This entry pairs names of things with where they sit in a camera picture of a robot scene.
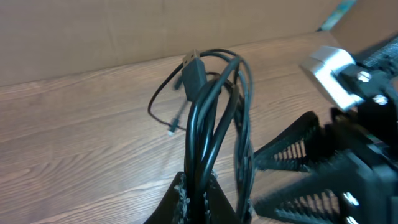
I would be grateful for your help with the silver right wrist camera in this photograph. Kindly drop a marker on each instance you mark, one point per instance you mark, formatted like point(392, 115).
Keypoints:
point(322, 69)

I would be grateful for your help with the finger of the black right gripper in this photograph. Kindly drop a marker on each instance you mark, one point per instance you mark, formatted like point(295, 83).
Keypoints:
point(315, 197)

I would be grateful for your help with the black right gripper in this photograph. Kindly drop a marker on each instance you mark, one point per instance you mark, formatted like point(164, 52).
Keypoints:
point(367, 187)

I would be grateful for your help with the black USB cable thick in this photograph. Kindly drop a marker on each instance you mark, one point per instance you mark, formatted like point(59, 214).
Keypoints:
point(220, 86)

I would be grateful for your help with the teal tape strip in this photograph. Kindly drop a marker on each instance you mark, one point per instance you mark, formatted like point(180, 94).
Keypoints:
point(341, 9)

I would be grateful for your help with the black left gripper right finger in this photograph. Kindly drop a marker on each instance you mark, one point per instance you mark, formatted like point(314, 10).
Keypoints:
point(219, 209)

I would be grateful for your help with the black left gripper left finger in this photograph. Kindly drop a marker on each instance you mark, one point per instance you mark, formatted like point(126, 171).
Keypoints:
point(173, 208)

